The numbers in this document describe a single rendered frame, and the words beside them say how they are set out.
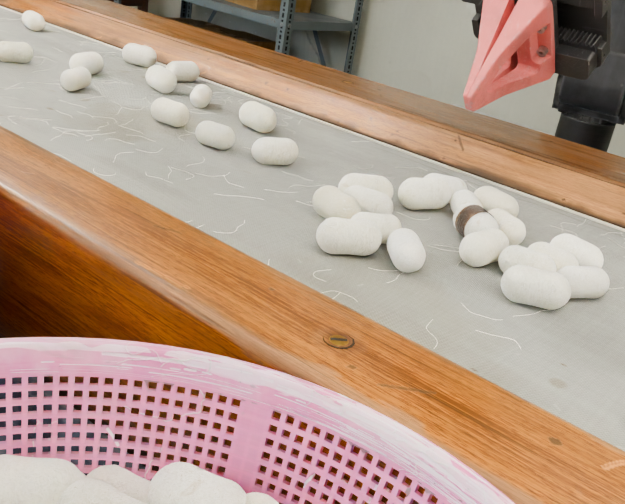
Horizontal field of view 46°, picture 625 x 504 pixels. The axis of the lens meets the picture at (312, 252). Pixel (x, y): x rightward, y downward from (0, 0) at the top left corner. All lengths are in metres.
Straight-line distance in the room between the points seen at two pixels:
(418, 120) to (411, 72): 2.35
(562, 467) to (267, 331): 0.11
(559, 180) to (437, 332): 0.27
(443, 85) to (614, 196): 2.37
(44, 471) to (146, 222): 0.15
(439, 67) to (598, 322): 2.56
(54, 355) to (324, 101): 0.49
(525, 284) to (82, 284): 0.21
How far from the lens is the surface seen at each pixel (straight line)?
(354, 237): 0.40
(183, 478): 0.24
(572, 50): 0.56
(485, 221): 0.45
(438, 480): 0.23
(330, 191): 0.45
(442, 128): 0.64
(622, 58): 0.88
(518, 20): 0.52
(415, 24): 3.00
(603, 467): 0.25
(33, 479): 0.24
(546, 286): 0.39
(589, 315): 0.41
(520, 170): 0.60
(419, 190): 0.49
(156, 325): 0.31
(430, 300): 0.38
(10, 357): 0.25
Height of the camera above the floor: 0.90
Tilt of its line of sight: 24 degrees down
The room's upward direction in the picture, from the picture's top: 10 degrees clockwise
